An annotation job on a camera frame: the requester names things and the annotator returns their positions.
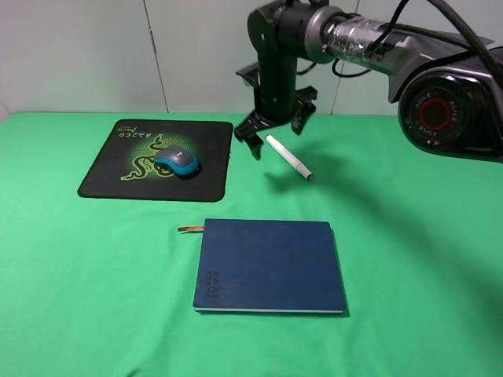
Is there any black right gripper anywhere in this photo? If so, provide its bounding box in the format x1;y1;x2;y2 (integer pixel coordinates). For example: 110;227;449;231
234;86;318;160

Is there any white marker pen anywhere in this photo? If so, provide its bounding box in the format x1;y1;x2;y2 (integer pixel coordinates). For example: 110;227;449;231
266;134;314;181

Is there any grey blue computer mouse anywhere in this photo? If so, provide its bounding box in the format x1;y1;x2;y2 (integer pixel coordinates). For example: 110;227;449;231
152;145;202;179

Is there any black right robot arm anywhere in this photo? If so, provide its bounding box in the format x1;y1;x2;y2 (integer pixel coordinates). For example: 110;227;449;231
234;1;502;163

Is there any dark blue notebook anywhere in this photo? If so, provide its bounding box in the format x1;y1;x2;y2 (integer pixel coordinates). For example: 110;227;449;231
193;218;347;314

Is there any black green Razer mouse pad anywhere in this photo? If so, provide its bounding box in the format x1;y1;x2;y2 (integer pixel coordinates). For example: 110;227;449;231
78;119;233;202

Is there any brown ribbon bookmark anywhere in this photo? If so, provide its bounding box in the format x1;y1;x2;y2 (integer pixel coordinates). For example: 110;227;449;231
178;225;204;233

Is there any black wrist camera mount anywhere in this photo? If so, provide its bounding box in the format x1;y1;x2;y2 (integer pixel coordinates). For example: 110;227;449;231
235;62;259;90

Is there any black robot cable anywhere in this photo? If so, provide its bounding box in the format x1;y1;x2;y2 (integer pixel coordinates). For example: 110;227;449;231
294;0;503;79

